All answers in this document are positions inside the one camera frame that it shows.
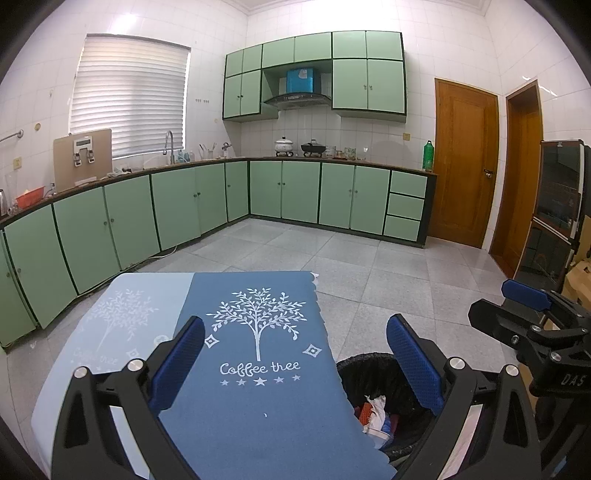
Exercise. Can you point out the utensil holder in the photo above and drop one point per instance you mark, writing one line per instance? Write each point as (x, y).
(207, 153)

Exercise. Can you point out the green base cabinets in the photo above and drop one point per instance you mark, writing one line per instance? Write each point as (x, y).
(300, 189)

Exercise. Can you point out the blue box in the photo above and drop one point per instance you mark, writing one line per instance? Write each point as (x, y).
(301, 81)

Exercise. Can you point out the white window blind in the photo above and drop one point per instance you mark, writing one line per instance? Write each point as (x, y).
(129, 92)

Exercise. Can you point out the white tissue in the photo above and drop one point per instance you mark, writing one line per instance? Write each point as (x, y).
(375, 410)

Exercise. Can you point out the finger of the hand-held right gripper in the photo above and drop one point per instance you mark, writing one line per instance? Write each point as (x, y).
(494, 318)
(526, 293)

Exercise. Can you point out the light blue tree-print tablecloth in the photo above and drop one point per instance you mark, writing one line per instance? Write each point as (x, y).
(92, 332)

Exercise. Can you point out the black trash bin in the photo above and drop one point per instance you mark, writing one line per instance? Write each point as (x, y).
(369, 374)

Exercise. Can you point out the steel towel rail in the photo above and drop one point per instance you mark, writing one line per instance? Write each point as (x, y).
(14, 135)

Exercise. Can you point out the white cooking pot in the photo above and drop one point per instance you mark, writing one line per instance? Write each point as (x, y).
(284, 147)

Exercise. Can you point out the black glass-front cabinet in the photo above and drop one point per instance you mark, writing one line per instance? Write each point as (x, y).
(558, 184)

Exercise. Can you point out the cardboard box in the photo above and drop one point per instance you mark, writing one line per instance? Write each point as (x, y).
(581, 277)
(62, 170)

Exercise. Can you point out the range hood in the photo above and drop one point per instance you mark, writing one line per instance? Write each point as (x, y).
(295, 99)

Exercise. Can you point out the black wok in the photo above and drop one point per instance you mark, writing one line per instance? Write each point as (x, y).
(314, 148)

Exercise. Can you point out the green wall cabinets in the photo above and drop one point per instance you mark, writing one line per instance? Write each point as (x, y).
(369, 83)

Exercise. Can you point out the dark blue tree-print tablecloth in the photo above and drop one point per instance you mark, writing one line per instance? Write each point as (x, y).
(277, 415)

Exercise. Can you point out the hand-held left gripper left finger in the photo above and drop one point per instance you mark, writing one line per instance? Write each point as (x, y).
(180, 360)

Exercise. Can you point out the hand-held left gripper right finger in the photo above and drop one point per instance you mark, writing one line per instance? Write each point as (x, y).
(415, 364)

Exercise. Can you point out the wooden door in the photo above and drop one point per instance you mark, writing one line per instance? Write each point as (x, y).
(524, 184)
(466, 161)

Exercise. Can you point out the green plastic bottle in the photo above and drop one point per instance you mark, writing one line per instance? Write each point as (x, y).
(428, 157)

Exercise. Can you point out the red plastic wrapper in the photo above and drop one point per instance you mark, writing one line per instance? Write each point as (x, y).
(364, 411)

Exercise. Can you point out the red plastic basket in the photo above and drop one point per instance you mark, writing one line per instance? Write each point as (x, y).
(30, 197)

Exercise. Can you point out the glass jar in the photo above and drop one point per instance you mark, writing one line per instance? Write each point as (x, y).
(349, 153)

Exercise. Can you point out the steel kitchen faucet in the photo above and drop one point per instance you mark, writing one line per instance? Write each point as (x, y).
(171, 152)

